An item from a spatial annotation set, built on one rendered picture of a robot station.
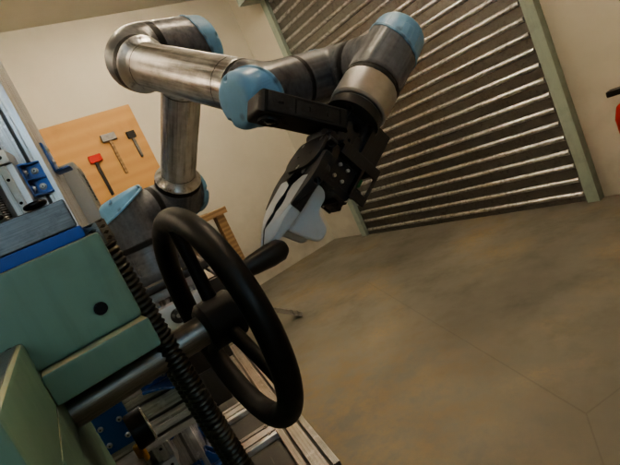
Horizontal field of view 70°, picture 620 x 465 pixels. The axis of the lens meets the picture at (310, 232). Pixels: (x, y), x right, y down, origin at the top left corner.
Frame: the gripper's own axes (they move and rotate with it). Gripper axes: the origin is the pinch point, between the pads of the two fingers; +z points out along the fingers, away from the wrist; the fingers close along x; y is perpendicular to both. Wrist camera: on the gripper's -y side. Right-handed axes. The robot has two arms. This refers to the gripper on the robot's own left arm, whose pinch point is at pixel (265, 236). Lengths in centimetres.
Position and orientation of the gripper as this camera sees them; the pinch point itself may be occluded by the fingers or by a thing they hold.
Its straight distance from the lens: 48.0
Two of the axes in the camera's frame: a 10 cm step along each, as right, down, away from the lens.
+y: 7.3, 5.6, 3.9
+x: -5.2, 0.7, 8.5
